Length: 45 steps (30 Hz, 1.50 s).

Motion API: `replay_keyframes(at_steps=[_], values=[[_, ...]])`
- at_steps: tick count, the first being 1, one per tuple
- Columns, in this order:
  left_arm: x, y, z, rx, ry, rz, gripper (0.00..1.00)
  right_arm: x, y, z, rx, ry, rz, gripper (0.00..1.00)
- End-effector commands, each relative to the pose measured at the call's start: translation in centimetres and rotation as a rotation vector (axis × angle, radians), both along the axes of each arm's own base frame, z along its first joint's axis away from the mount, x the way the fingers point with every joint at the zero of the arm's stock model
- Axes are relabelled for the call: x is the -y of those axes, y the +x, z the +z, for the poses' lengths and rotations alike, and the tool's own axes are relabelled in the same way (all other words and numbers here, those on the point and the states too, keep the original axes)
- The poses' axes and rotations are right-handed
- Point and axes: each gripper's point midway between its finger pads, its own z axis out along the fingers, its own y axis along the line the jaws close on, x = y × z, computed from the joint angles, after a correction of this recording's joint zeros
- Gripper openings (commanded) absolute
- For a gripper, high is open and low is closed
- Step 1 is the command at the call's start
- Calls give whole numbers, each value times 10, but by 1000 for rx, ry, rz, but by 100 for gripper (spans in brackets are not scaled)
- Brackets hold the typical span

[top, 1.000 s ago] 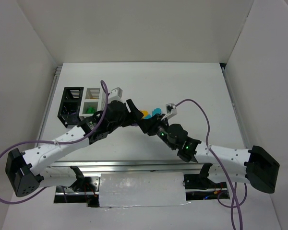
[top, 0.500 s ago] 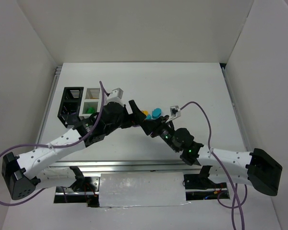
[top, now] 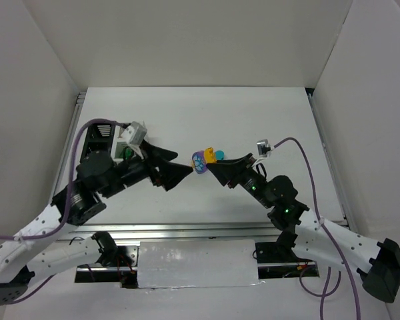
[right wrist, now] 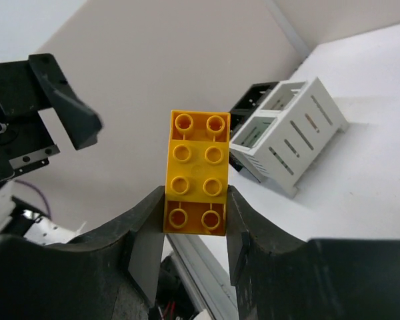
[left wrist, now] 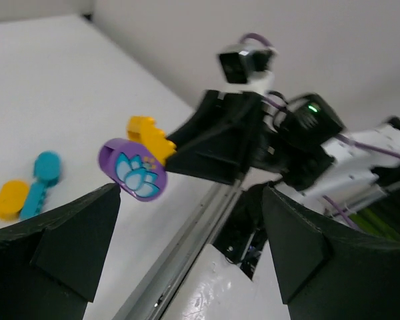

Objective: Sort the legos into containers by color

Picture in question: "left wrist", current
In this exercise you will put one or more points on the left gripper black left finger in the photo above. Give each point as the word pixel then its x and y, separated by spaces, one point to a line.
pixel 51 264

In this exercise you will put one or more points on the yellow oval lego brick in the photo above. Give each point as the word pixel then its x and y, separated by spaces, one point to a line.
pixel 12 199

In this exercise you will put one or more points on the purple printed oval lego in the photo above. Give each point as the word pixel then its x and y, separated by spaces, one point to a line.
pixel 133 168

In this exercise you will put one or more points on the teal oval lego brick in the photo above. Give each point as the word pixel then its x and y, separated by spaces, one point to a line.
pixel 47 168

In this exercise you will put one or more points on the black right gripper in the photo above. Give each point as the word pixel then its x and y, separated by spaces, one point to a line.
pixel 291 147

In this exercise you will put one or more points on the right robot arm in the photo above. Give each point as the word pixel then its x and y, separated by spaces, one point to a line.
pixel 361 157

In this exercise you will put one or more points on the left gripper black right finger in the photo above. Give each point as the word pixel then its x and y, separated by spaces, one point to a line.
pixel 326 270

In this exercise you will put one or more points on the teal rectangular lego brick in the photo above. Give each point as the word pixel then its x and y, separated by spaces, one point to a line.
pixel 34 201

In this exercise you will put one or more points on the yellow half-round lego brick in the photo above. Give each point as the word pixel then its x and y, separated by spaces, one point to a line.
pixel 142 129

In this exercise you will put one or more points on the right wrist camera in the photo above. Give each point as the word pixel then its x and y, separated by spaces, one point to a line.
pixel 247 67

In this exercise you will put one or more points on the aluminium table rail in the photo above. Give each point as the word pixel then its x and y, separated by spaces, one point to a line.
pixel 152 296

